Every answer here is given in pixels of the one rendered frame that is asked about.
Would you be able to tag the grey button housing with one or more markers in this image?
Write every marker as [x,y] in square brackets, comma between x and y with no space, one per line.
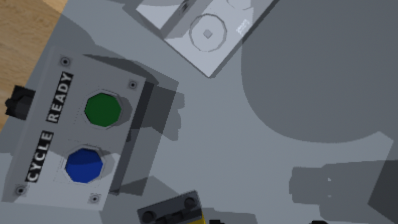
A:
[78,121]

